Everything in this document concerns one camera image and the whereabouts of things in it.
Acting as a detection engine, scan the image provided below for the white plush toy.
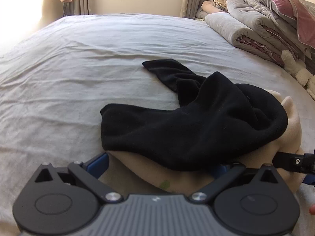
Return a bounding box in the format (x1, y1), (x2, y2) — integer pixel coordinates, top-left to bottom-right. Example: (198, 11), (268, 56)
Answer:
(281, 50), (315, 100)

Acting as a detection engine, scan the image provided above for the patterned brown cloth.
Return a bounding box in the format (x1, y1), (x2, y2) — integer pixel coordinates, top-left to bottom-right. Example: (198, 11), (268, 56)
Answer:
(212, 0), (228, 12)

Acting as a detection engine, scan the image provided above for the folded pink beige blanket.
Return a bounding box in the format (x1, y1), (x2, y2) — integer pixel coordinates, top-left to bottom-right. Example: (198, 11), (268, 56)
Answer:
(196, 1), (225, 20)

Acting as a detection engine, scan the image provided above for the black sweater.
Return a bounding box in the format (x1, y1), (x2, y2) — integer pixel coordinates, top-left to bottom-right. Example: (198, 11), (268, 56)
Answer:
(100, 59), (288, 173)

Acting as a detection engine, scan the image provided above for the pink velvet pillow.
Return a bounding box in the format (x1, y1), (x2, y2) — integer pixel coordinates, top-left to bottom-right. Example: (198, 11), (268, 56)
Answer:
(255, 0), (314, 48)

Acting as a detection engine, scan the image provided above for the upper folded grey quilt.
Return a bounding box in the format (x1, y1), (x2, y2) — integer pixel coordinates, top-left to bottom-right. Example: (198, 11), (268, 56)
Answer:
(226, 0), (311, 60)

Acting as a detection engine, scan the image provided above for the lower rolled grey quilt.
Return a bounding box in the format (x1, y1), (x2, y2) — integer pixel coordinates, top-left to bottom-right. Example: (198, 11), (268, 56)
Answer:
(205, 12), (284, 67)

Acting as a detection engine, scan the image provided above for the left grey curtain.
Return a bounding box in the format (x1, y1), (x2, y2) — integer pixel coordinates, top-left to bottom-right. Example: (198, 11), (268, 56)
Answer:
(62, 0), (93, 17)

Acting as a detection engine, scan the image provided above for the grey bed sheet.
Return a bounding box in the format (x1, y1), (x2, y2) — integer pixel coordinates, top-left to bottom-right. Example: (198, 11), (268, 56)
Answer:
(1, 14), (314, 235)

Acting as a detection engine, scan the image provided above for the beige fleece garment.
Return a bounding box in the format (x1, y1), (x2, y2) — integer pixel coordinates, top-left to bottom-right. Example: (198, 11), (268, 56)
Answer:
(104, 91), (304, 195)

